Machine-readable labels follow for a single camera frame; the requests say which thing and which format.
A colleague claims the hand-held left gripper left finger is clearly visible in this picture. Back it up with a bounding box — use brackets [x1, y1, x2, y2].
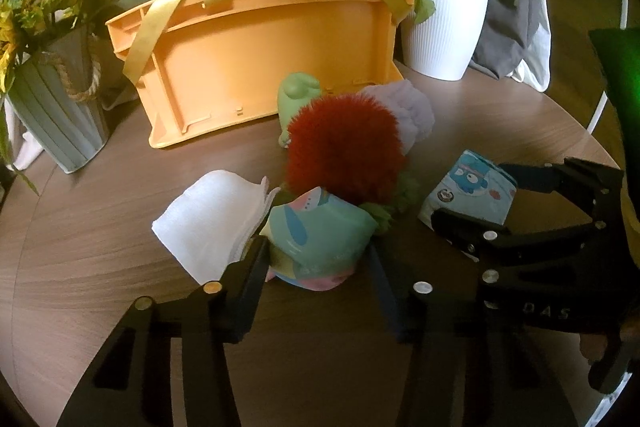
[55, 237, 273, 427]

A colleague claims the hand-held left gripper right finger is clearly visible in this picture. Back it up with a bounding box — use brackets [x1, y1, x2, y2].
[366, 239, 568, 427]

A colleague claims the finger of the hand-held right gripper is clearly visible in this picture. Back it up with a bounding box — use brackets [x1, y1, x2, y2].
[497, 157, 626, 228]
[430, 207, 601, 280]

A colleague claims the blue printed tissue pack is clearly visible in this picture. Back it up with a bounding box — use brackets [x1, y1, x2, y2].
[417, 149, 518, 233]

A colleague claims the green plush toy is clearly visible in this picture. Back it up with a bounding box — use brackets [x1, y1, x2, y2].
[360, 172, 422, 236]

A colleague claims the white towel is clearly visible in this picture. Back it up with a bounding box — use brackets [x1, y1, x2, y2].
[151, 169, 281, 285]

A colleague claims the pastel printed soft pouch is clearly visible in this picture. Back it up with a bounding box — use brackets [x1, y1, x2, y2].
[260, 187, 378, 292]

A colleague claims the lavender plush cloth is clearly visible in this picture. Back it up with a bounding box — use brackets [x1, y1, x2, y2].
[357, 79, 436, 155]

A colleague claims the red fluffy ball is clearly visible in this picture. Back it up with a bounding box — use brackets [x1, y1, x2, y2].
[285, 94, 408, 208]

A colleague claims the green soft toy figure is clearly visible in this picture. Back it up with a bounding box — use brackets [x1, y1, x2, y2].
[277, 72, 323, 148]

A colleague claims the orange plastic crate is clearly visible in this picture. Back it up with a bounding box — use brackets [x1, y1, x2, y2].
[106, 0, 418, 150]

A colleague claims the person's right hand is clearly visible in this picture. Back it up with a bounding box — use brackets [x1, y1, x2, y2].
[579, 331, 609, 364]

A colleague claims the green cushion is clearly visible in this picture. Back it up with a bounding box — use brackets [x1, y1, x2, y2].
[587, 27, 640, 160]

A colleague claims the white sheer curtain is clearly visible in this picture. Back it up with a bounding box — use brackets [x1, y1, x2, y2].
[510, 19, 551, 94]

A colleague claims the white ribbed plant pot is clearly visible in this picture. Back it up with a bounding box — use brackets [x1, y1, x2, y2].
[400, 0, 490, 82]

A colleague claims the grey ribbed vase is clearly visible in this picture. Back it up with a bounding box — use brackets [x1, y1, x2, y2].
[4, 27, 112, 175]

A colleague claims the white curved wall trim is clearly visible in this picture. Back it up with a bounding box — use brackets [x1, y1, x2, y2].
[585, 0, 631, 138]

